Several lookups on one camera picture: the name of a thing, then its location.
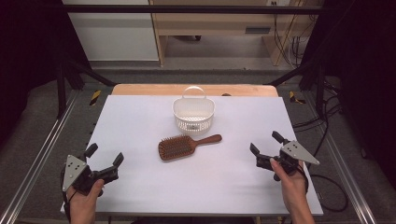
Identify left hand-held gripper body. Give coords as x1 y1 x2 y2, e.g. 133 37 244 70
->
61 154 120 197

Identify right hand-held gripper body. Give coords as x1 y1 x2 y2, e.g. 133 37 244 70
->
255 140 321 182

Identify brown wooden hairbrush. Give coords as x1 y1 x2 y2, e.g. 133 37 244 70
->
157 133 223 161

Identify white plastic basket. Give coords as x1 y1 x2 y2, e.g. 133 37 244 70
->
172 86 217 136

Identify person's right hand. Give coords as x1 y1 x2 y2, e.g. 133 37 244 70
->
269 157 308 210

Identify person's left hand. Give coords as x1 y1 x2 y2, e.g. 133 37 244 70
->
66 178 106 224

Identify yellow black tape strip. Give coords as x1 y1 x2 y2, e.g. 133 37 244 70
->
289 90 307 105
89 90 103 107

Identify black metal stand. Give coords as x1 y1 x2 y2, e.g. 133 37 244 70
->
55 58 117 119
266 59 327 119

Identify black curtain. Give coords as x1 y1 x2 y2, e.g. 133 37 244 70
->
0 0 92 147
301 0 396 189

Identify white cabinet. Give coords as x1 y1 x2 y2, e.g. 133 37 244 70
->
61 0 160 62

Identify light wooden desk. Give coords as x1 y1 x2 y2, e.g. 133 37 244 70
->
148 0 325 67

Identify aluminium floor rail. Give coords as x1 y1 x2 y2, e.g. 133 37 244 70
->
302 92 378 224
0 89 79 224

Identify black floor cables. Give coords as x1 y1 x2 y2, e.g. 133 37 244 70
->
291 78 344 161

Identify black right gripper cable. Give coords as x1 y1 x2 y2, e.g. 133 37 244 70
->
297 167 349 214

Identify bundle of hanging cables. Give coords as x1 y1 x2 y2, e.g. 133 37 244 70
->
272 1 317 69

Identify black horizontal frame bar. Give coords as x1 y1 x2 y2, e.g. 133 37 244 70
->
61 4 325 15

